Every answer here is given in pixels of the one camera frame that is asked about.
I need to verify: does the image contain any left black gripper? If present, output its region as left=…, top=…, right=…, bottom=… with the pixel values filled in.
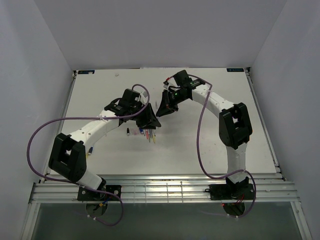
left=129, top=102, right=162, bottom=130

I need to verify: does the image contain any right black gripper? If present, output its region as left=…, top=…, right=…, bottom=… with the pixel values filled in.
left=156, top=89, right=189, bottom=117

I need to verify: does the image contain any pink clear pen cap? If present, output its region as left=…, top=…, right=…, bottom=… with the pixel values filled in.
left=130, top=128, right=136, bottom=135

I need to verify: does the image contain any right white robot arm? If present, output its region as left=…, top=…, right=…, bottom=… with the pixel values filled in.
left=156, top=70, right=256, bottom=200

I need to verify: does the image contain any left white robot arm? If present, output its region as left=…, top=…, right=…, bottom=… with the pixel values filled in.
left=48, top=88, right=161, bottom=200

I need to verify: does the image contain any right blue corner label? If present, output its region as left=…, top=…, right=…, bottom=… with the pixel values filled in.
left=226, top=68, right=245, bottom=73

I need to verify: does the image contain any blue corner label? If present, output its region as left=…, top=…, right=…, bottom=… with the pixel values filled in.
left=226, top=68, right=245, bottom=73
left=77, top=70, right=95, bottom=75

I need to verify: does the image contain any left blue corner label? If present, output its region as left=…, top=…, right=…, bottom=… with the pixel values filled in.
left=77, top=70, right=95, bottom=75

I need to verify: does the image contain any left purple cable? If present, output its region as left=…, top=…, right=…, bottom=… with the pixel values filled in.
left=26, top=83, right=151, bottom=227

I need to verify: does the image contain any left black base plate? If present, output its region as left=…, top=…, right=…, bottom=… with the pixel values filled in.
left=76, top=184, right=122, bottom=202

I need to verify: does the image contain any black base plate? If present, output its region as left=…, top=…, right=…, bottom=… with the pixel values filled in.
left=76, top=184, right=122, bottom=202
left=204, top=184, right=255, bottom=201

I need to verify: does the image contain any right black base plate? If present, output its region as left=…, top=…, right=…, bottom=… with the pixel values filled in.
left=204, top=184, right=255, bottom=201

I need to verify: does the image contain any aluminium rail frame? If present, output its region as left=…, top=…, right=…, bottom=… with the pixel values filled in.
left=29, top=173, right=300, bottom=204

